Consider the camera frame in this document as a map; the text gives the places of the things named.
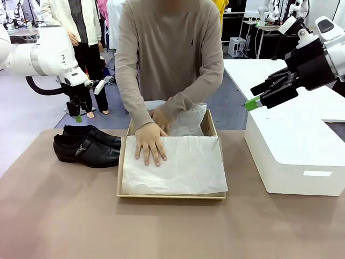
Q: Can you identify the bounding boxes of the white tissue paper sheet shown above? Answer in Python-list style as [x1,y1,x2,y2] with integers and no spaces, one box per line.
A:
[122,134,229,196]

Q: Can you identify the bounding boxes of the pink garment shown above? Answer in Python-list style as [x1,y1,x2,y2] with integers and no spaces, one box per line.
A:
[96,0,109,28]

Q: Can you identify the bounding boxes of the person's right forearm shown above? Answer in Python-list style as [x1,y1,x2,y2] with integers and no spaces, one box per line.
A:
[120,78,156,133]

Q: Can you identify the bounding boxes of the black leather buckle shoe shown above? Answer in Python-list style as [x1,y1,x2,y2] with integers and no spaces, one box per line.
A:
[62,124,122,150]
[52,133,121,169]

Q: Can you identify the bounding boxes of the white box lid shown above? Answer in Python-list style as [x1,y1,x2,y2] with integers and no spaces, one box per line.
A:
[244,106,345,197]

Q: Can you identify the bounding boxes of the mannequin in white jacket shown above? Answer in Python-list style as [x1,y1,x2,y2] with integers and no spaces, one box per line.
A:
[40,0,111,119]

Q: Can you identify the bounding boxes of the paper-wrapped dark object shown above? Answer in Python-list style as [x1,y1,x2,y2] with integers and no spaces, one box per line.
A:
[143,100,209,139]

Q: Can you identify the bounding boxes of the person's left hand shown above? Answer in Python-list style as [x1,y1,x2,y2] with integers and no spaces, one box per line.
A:
[149,106,173,136]

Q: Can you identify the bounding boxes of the person in beige sweater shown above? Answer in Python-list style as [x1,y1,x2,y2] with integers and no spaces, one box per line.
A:
[114,0,225,114]

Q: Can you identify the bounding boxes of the person's right hand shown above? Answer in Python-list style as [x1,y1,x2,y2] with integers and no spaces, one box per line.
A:
[134,122,169,168]

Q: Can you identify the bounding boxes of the grey background desk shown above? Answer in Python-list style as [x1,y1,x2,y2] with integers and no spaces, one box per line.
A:
[0,26,41,44]

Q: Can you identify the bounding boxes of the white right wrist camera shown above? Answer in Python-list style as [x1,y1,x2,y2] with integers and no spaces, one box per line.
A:
[277,16,321,50]

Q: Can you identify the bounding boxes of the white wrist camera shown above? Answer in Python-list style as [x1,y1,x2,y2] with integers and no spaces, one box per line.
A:
[84,79,106,96]
[277,16,321,50]

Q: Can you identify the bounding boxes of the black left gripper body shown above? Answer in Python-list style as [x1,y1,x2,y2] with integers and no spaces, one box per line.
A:
[64,83,94,105]

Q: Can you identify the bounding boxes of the brown cardboard shoe box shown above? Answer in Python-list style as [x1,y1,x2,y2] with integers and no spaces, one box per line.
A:
[116,107,229,201]

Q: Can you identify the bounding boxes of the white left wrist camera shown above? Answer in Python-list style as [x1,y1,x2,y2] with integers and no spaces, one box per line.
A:
[84,79,106,96]

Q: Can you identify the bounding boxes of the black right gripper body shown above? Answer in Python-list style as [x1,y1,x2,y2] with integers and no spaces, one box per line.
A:
[284,39,338,91]

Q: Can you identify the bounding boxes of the small white frame box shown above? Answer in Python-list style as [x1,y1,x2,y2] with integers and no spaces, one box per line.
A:
[228,37,247,58]

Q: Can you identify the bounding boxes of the white label on storage box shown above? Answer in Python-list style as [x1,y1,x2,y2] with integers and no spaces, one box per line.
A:
[302,170,333,178]

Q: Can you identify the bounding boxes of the person's left forearm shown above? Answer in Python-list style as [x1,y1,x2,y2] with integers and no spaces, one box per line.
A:
[158,72,224,127]

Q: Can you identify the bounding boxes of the yellow garment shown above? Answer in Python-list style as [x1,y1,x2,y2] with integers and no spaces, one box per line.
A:
[212,0,230,30]

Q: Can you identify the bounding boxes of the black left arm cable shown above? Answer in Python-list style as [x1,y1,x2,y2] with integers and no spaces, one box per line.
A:
[25,76,71,96]

